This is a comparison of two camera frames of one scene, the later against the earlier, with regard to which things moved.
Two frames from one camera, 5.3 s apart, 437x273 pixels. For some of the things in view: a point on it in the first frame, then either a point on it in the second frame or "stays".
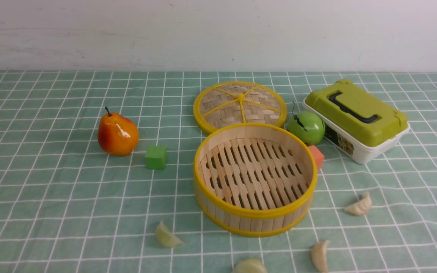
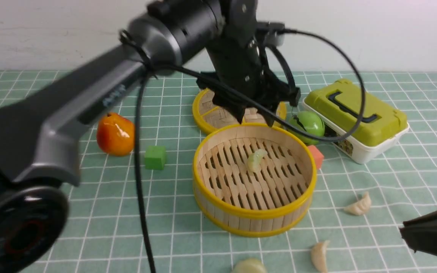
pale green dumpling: x=165 y=237 -> x=254 y=159
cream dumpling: x=361 y=207 stays
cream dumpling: x=319 y=253 stays
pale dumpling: x=250 y=265 stays
